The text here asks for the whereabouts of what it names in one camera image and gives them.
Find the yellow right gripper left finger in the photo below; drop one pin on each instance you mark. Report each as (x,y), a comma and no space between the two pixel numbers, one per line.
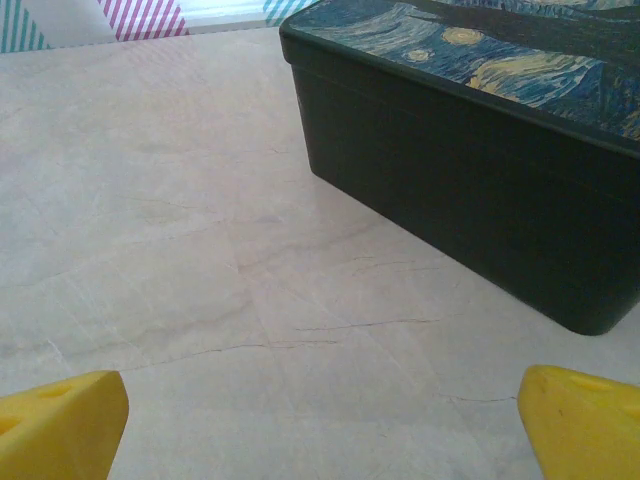
(60,430)

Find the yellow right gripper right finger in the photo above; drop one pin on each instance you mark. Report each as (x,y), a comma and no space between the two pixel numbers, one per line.
(585,430)

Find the starry night print tin box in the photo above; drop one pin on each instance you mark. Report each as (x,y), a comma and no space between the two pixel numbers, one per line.
(475,190)

